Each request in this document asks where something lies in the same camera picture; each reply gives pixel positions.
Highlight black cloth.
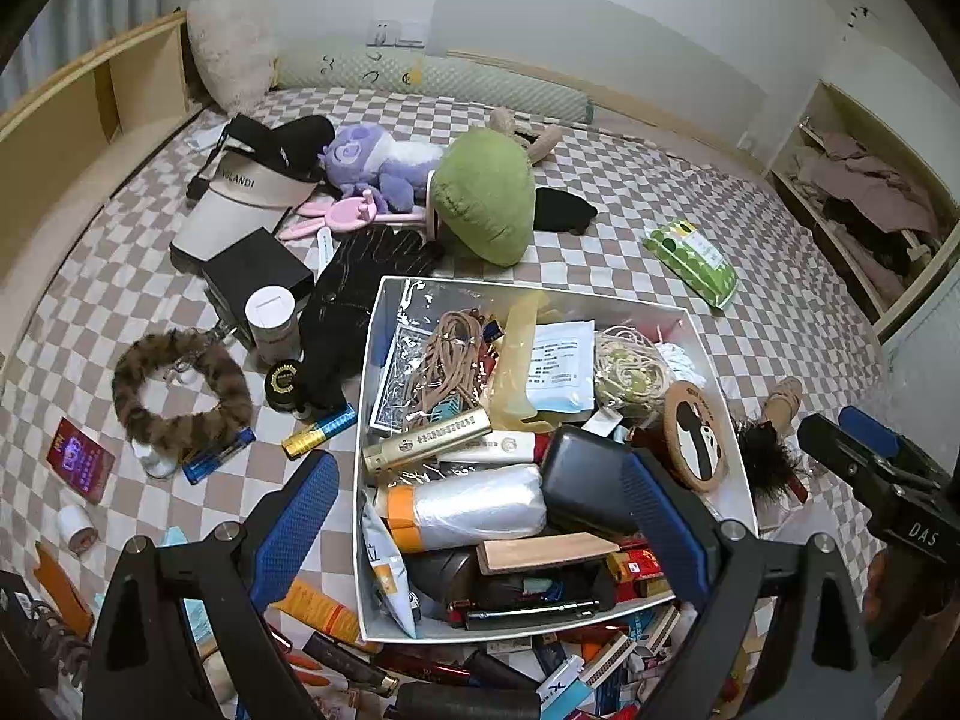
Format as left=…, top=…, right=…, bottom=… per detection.
left=534, top=189, right=599, bottom=235

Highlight white tape roll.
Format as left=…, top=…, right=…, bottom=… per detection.
left=58, top=504, right=100, bottom=554

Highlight bagged blue card pack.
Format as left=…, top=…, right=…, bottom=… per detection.
left=371, top=322, right=443, bottom=432

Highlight green plush toy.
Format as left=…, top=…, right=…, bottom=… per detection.
left=427, top=109, right=563, bottom=267

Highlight wooden closet shelf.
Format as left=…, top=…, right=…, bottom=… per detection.
left=765, top=79, right=960, bottom=338

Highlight white gold tube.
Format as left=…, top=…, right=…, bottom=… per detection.
left=450, top=429, right=552, bottom=466

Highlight black cylinder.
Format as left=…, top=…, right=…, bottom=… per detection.
left=395, top=682, right=542, bottom=720

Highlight long green bolster pillow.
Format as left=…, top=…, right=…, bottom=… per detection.
left=274, top=45, right=597, bottom=127

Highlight black glove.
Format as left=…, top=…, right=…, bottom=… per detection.
left=300, top=229, right=443, bottom=413

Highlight white blue sachet packet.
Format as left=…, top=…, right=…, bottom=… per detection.
left=362, top=491, right=421, bottom=638

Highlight black square box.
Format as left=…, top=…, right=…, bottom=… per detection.
left=201, top=229, right=314, bottom=350

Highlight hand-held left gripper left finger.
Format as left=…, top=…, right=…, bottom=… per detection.
left=82, top=450, right=342, bottom=720

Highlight beige sun visor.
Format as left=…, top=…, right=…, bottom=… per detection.
left=171, top=150, right=323, bottom=267

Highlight pile of clothes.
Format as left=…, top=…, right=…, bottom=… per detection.
left=795, top=131, right=942, bottom=278

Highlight blue yellow tube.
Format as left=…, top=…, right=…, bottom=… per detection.
left=283, top=405, right=357, bottom=460

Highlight cream rope bundle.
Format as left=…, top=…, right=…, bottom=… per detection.
left=596, top=326, right=668, bottom=421

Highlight orange tube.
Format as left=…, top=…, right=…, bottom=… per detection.
left=270, top=577, right=380, bottom=653

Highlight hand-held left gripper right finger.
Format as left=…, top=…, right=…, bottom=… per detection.
left=622, top=448, right=878, bottom=720

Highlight black sun visor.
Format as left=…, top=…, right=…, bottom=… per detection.
left=225, top=116, right=336, bottom=182

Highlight brown furry cuffs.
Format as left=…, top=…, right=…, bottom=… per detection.
left=112, top=330, right=254, bottom=445

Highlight beige hair claw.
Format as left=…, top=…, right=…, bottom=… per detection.
left=765, top=377, right=803, bottom=436

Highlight black zip case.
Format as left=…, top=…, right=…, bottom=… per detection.
left=540, top=426, right=642, bottom=537

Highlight green wet wipes pack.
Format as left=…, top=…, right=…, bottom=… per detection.
left=641, top=219, right=740, bottom=310

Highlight checkered bed sheet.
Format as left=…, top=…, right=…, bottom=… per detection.
left=0, top=86, right=886, bottom=720

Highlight purple plush toy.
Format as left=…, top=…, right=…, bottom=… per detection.
left=319, top=124, right=445, bottom=215

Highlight wooden bedside shelf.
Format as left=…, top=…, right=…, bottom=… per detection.
left=0, top=11, right=207, bottom=293

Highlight yellow plastic bag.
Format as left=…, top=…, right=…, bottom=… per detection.
left=487, top=292, right=560, bottom=428

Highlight pink rabbit hand fan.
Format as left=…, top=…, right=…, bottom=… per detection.
left=279, top=191, right=436, bottom=241

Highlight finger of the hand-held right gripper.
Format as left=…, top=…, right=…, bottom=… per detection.
left=797, top=415, right=908, bottom=511
left=838, top=406, right=901, bottom=458

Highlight white headboard panel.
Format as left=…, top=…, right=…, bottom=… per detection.
left=431, top=0, right=770, bottom=158

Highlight brown cord bundle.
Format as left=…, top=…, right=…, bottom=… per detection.
left=409, top=311, right=500, bottom=421

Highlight white wall socket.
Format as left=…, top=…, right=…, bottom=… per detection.
left=367, top=19, right=428, bottom=47

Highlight black marker pen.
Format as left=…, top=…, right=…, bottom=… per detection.
left=465, top=598, right=601, bottom=629

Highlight white fluffy pillow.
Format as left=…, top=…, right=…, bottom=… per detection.
left=186, top=0, right=278, bottom=115

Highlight brown leather coil holder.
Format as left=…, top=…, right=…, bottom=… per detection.
left=31, top=540, right=95, bottom=683

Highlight blue lighter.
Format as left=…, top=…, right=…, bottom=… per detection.
left=182, top=427, right=254, bottom=485

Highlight white cylinder jar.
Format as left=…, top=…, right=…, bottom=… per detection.
left=246, top=285, right=301, bottom=365

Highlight person's right hand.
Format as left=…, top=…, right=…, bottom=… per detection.
left=862, top=551, right=895, bottom=627

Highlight black feather toy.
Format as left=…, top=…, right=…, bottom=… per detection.
left=739, top=420, right=811, bottom=503

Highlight white storage box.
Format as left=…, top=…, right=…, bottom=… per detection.
left=352, top=275, right=758, bottom=644

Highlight teal mask packet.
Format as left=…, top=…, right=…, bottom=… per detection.
left=157, top=525, right=226, bottom=646

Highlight red cigarette box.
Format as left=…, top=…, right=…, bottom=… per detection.
left=46, top=416, right=117, bottom=506

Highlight small clear cup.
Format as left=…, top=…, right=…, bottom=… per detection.
left=139, top=442, right=185, bottom=479

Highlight plastic bag roll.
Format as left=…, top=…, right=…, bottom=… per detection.
left=375, top=463, right=548, bottom=552

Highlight black ribbed device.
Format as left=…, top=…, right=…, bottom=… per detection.
left=0, top=570, right=47, bottom=691

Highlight round panda coaster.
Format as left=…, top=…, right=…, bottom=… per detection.
left=664, top=380, right=732, bottom=494

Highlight white blue mask packet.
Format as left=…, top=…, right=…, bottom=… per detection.
left=521, top=321, right=597, bottom=415

